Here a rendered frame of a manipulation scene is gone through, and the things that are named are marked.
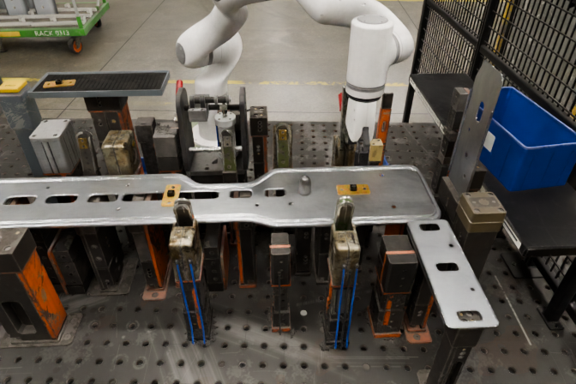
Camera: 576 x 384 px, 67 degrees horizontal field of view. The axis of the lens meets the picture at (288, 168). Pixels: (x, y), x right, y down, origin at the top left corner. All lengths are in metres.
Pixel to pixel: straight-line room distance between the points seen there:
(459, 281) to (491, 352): 0.34
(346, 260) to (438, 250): 0.21
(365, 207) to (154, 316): 0.63
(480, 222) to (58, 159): 1.07
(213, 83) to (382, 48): 0.81
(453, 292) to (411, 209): 0.25
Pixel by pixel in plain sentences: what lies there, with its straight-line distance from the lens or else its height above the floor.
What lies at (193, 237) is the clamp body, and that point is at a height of 1.04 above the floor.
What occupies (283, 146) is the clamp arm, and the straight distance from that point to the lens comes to 1.22.
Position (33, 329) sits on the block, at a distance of 1.32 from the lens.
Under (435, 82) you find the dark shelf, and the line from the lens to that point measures 1.70.
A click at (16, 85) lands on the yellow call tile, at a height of 1.16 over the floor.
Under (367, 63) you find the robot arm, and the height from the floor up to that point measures 1.36.
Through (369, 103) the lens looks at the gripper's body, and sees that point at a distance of 0.96.
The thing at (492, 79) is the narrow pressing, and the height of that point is 1.32.
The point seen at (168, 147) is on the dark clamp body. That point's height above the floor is 1.04.
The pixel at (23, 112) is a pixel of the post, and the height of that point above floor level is 1.09.
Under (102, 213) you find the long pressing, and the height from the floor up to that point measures 1.00.
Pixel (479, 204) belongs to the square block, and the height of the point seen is 1.06.
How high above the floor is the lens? 1.71
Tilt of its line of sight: 36 degrees down
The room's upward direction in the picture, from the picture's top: straight up
